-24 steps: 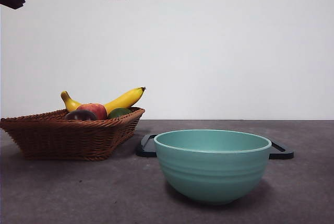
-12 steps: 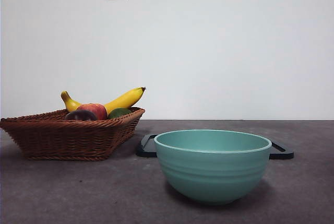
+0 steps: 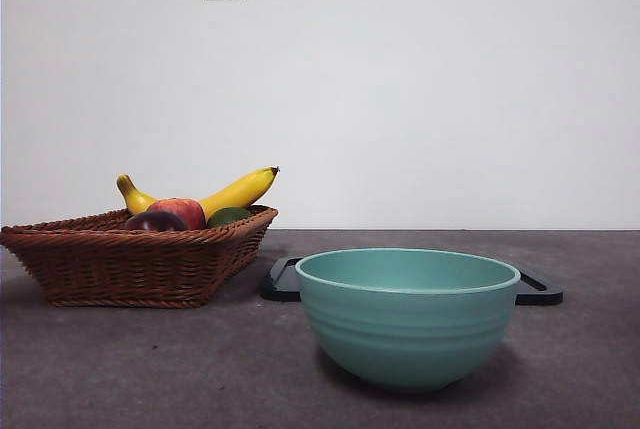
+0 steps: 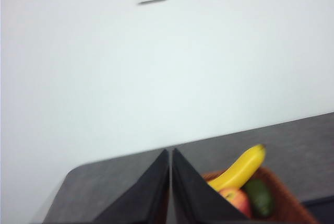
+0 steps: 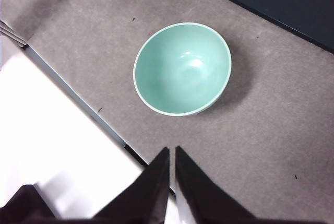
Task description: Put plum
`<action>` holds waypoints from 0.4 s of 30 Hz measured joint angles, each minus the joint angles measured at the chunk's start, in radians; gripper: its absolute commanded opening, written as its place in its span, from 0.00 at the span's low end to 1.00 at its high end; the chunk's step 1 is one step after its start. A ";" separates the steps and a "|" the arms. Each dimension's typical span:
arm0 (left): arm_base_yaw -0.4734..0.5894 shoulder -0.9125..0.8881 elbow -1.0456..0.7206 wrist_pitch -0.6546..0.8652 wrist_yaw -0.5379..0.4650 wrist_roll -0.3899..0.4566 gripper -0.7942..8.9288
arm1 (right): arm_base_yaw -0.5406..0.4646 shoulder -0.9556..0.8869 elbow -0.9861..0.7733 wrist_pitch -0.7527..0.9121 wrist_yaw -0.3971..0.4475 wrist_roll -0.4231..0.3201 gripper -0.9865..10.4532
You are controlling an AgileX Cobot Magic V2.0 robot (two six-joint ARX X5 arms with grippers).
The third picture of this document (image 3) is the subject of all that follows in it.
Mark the dark red plum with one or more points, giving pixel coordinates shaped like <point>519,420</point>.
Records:
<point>156,221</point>

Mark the teal ribbed bowl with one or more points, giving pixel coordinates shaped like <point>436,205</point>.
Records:
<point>405,334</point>

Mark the yellow banana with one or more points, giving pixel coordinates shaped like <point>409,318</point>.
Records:
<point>240,191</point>

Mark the green round fruit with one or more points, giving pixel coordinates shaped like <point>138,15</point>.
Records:
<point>227,215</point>

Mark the dark rectangular tray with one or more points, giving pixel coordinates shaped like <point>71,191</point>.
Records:
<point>280,281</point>

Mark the red-orange peach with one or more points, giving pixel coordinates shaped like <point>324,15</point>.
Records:
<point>185,211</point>

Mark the brown wicker basket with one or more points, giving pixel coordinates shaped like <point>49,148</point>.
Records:
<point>125,269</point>

